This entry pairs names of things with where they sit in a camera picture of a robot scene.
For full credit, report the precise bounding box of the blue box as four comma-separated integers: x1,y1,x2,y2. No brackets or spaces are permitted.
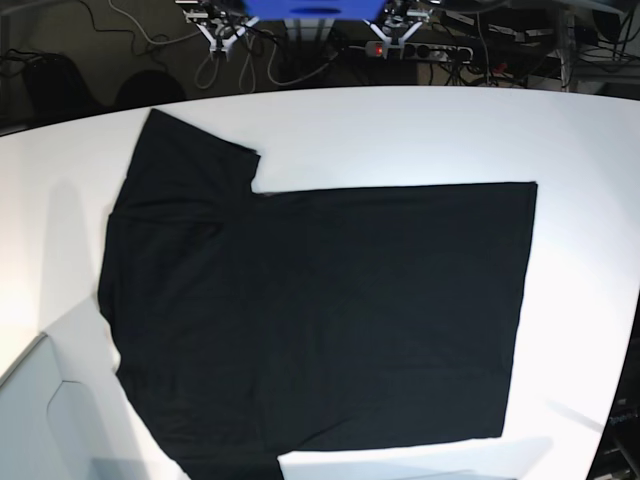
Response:
244,0,385,20

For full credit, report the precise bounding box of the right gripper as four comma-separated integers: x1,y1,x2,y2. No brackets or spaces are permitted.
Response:
183,0,259,58

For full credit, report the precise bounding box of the black power strip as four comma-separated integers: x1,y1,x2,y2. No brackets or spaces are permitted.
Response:
350,41,474,65

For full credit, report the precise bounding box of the grey plastic bin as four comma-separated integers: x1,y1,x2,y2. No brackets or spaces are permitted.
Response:
0,332,146,480

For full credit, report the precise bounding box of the grey coiled cable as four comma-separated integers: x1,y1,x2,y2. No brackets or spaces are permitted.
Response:
107,0,346,91

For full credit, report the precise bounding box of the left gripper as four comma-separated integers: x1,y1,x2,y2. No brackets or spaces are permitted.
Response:
364,0,431,50

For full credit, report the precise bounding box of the black T-shirt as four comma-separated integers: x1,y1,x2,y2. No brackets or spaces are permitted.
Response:
98,110,537,479

